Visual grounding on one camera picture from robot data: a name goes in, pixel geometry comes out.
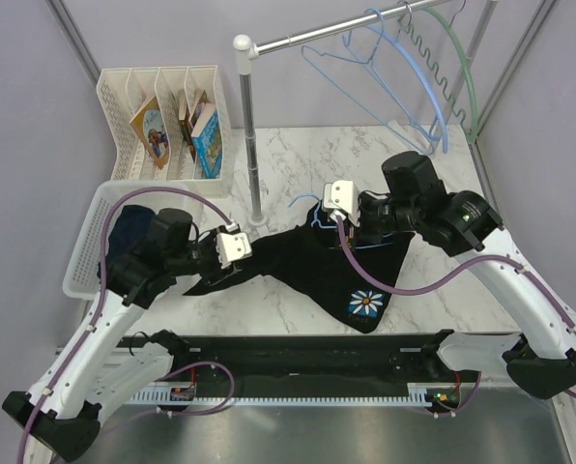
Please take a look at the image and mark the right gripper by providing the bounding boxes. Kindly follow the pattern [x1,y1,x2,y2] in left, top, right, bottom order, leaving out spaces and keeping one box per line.
[337,190,421,244]

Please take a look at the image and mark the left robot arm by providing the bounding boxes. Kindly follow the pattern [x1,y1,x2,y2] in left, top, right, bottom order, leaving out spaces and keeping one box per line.
[2,208,251,463]

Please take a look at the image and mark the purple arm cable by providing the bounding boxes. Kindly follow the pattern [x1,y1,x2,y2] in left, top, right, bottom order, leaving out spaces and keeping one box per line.
[338,217,576,412]
[15,187,239,464]

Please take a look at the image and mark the navy blue cloth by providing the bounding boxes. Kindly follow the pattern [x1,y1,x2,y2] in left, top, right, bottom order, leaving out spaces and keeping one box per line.
[105,205,157,293]

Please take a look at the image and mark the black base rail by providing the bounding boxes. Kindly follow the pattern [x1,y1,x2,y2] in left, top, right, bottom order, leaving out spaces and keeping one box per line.
[118,331,477,388]

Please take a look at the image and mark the green plastic curved hanger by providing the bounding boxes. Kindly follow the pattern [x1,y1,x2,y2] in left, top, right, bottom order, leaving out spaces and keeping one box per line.
[397,7,479,144]

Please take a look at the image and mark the blue illustrated book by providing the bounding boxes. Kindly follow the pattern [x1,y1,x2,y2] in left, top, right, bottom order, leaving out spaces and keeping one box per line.
[191,102,222,179]

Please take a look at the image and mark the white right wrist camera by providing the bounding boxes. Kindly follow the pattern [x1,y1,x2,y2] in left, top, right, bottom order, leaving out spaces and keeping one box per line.
[322,180,360,227]

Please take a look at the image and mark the white slotted cable duct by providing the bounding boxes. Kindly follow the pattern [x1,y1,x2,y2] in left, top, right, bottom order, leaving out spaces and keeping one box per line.
[127,382,460,407]

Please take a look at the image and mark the white plastic laundry basket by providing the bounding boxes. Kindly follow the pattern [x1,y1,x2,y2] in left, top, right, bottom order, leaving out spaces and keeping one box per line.
[62,180,204,301]

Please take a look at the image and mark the white file organizer rack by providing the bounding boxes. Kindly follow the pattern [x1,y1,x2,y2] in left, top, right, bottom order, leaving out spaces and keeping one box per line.
[96,65,236,198]

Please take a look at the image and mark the orange illustrated book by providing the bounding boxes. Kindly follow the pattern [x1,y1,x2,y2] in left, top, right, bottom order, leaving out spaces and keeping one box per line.
[130,96,170,169]

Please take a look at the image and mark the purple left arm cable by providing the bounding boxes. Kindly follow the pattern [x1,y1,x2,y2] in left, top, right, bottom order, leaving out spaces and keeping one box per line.
[15,187,239,464]

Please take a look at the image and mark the black t-shirt with daisy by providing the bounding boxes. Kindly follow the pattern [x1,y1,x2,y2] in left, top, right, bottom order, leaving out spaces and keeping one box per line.
[186,224,391,334]

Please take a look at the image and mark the dark thin book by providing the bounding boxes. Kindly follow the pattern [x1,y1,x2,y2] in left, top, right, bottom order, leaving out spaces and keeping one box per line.
[177,90,209,160]

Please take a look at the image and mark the light blue wire hanger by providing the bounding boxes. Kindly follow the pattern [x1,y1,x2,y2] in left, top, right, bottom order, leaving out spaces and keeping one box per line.
[288,193,415,250]

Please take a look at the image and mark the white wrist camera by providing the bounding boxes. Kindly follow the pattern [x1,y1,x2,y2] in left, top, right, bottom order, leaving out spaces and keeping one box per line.
[216,222,252,269]
[322,180,360,227]

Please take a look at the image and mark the blue plastic curved hanger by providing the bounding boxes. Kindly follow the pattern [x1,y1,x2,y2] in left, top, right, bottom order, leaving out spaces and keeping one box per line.
[364,9,448,156]

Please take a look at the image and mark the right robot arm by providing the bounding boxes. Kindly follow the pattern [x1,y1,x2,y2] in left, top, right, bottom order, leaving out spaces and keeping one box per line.
[322,151,576,399]

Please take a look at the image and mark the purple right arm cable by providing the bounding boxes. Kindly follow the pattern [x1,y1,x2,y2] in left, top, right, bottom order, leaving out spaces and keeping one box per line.
[338,217,576,412]

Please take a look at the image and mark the metal clothes rack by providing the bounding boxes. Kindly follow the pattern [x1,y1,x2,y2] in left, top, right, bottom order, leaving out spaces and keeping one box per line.
[233,0,497,227]

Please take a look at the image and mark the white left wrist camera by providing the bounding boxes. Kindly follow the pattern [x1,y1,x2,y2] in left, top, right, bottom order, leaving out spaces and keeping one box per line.
[216,222,252,269]

